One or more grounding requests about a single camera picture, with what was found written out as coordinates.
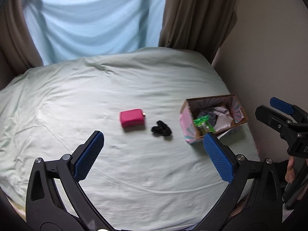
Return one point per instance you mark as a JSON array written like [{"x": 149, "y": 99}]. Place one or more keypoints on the light blue hanging cloth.
[{"x": 96, "y": 16}]

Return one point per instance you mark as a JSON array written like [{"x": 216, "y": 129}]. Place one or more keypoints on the patterned cardboard box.
[{"x": 187, "y": 127}]

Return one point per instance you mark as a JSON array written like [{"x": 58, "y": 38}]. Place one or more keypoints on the bed with pale green sheet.
[{"x": 72, "y": 89}]

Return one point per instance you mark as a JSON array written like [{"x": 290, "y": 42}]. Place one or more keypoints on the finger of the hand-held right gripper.
[
  {"x": 282, "y": 105},
  {"x": 272, "y": 119}
]

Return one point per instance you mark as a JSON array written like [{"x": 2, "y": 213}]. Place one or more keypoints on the person's right hand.
[{"x": 290, "y": 172}]

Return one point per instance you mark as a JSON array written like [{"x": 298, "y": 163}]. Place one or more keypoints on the pink pouch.
[{"x": 132, "y": 118}]

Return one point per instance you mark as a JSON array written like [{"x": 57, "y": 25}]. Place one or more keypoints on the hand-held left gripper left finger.
[{"x": 89, "y": 156}]

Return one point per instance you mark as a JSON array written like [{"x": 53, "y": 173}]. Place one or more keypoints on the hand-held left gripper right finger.
[{"x": 217, "y": 158}]

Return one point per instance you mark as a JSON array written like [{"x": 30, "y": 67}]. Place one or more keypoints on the black sock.
[{"x": 161, "y": 130}]

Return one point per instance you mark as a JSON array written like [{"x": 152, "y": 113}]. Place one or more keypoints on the green packet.
[{"x": 201, "y": 123}]

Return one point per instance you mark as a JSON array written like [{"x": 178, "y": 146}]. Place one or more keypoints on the white cloth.
[{"x": 223, "y": 120}]

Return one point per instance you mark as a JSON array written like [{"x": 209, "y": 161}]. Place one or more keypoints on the grey sock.
[{"x": 210, "y": 118}]

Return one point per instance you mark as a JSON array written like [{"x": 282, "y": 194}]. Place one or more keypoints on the brown curtain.
[
  {"x": 199, "y": 14},
  {"x": 16, "y": 36}
]

